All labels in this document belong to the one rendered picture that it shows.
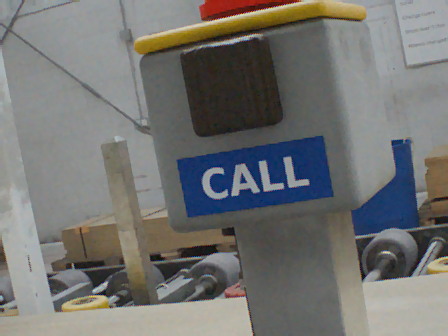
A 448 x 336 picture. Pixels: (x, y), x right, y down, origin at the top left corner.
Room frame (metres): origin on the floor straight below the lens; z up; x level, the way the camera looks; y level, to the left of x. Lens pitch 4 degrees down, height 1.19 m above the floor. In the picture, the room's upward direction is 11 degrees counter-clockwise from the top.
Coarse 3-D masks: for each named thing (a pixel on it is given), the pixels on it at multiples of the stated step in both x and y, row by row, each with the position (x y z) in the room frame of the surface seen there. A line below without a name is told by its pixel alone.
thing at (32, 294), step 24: (0, 48) 1.55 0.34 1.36; (0, 72) 1.53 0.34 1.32; (0, 96) 1.52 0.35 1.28; (0, 120) 1.51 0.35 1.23; (0, 144) 1.51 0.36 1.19; (0, 168) 1.51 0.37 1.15; (0, 192) 1.52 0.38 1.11; (24, 192) 1.54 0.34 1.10; (0, 216) 1.52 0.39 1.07; (24, 216) 1.52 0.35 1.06; (24, 240) 1.51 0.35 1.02; (24, 264) 1.51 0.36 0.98; (24, 288) 1.51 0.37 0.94; (48, 288) 1.55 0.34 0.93; (24, 312) 1.52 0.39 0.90; (48, 312) 1.53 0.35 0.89
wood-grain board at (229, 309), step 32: (384, 288) 1.19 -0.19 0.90; (416, 288) 1.15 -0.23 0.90; (0, 320) 1.46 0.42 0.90; (32, 320) 1.41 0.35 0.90; (64, 320) 1.37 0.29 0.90; (96, 320) 1.33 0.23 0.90; (128, 320) 1.30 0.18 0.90; (160, 320) 1.26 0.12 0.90; (192, 320) 1.23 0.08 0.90; (224, 320) 1.19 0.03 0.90; (384, 320) 1.03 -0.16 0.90; (416, 320) 1.00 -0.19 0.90
